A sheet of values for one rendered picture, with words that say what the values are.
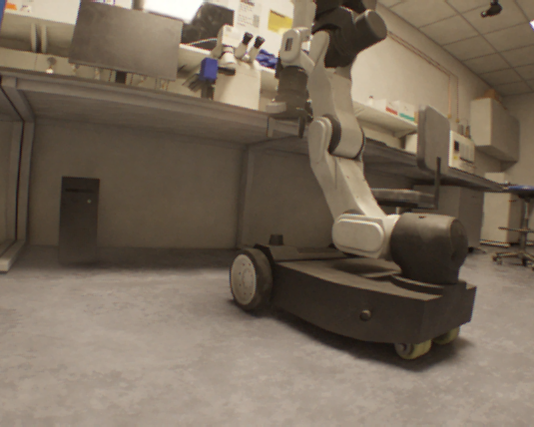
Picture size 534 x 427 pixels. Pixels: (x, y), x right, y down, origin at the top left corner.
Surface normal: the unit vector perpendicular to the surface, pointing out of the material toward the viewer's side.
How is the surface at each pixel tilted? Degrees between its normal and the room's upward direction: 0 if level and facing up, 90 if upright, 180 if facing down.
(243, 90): 91
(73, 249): 90
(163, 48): 86
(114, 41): 86
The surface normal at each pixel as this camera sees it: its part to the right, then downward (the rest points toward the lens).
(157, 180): 0.52, 0.08
